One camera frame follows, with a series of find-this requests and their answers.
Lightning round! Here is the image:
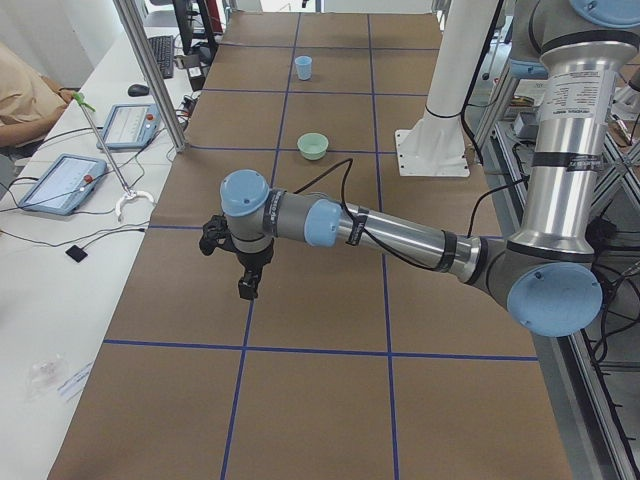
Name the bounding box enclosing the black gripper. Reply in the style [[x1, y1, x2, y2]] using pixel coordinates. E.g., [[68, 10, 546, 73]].
[[199, 215, 274, 300]]

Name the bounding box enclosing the mint green bowl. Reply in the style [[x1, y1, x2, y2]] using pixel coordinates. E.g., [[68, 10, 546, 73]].
[[297, 132, 329, 161]]

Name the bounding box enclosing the light blue plastic cup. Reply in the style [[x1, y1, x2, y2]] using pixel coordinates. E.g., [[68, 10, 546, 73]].
[[294, 55, 313, 81]]

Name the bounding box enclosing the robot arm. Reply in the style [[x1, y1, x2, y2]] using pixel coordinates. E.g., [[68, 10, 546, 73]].
[[199, 1, 639, 337]]

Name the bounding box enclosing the reacher grabber stick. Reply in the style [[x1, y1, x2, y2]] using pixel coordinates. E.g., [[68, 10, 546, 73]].
[[72, 92, 156, 222]]

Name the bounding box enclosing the small black square pad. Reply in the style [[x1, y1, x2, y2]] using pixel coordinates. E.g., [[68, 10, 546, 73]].
[[65, 245, 88, 263]]

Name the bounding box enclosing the far teach pendant tablet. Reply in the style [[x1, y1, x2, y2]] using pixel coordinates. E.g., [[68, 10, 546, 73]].
[[101, 104, 161, 150]]

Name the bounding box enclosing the teach pendant tablet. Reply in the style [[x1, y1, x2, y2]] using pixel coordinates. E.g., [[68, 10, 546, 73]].
[[18, 154, 107, 216], [101, 104, 161, 150]]

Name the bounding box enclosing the near teach pendant tablet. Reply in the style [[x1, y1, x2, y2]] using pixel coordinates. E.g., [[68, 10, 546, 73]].
[[18, 154, 107, 216]]

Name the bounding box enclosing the clear plastic bag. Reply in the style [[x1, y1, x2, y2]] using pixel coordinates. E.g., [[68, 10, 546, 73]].
[[25, 354, 94, 402]]

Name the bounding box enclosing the black computer mouse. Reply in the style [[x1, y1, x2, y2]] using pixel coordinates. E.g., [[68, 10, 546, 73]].
[[127, 84, 150, 97]]

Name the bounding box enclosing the black keyboard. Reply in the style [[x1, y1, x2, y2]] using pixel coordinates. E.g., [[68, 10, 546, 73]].
[[148, 35, 174, 79]]

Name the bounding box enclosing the person in beige shirt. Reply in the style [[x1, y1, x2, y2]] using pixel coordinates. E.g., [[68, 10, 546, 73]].
[[1, 43, 72, 148]]

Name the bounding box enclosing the grey power adapter box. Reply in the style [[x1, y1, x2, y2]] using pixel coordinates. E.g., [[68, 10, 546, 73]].
[[513, 112, 539, 141]]

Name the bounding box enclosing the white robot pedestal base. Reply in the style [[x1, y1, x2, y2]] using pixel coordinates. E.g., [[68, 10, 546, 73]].
[[395, 0, 502, 178]]

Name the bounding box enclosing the aluminium frame post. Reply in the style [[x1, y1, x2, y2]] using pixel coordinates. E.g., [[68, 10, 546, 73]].
[[113, 0, 186, 153]]

